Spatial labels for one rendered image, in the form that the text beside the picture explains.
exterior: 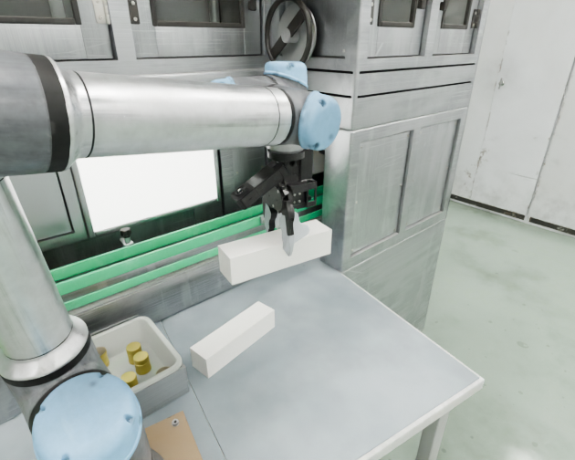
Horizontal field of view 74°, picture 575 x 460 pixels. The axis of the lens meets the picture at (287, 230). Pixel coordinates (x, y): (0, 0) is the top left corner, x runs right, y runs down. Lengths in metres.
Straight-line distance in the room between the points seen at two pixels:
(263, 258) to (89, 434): 0.41
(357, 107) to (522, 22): 2.83
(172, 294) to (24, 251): 0.67
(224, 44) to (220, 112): 0.90
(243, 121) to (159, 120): 0.10
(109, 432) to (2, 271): 0.22
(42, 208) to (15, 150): 0.80
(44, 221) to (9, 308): 0.62
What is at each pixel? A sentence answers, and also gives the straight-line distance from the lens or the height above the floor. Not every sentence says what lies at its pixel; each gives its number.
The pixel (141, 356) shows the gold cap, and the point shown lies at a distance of 1.00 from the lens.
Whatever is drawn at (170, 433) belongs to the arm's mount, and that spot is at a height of 0.85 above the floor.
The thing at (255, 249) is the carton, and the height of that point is 1.11.
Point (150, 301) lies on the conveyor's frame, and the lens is 1.14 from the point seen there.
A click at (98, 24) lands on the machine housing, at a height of 1.51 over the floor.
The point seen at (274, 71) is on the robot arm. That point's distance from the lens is 0.69.
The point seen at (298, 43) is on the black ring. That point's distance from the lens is 1.30.
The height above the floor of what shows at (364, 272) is 0.70.
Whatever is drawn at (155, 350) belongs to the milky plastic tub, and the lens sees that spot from 1.06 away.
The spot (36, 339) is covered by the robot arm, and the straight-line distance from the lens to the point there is 0.60.
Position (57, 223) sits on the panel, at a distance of 1.17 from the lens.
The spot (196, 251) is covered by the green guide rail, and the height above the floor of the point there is 0.92.
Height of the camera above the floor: 1.48
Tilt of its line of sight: 26 degrees down
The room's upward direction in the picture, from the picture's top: straight up
